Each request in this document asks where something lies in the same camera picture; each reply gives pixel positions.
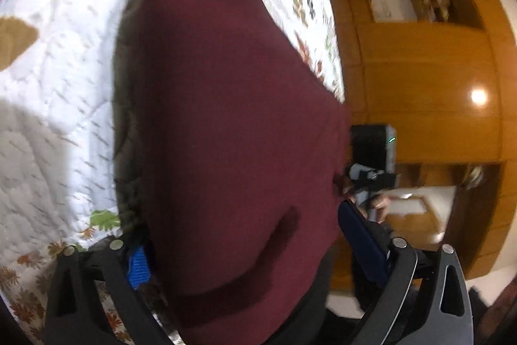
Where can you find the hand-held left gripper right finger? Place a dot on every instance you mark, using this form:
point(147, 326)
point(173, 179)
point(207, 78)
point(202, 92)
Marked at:
point(363, 244)

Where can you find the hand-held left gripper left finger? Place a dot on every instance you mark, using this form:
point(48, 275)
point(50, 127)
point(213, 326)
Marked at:
point(137, 266)

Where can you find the maroon pants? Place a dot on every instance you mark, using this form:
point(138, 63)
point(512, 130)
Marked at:
point(226, 106)

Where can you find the person's right hand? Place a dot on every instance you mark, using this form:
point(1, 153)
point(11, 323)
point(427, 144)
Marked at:
point(379, 207)

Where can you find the orange wooden wardrobe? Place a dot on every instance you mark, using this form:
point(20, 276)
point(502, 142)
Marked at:
point(424, 66)

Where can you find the white floral quilt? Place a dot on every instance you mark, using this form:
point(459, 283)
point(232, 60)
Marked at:
point(60, 86)

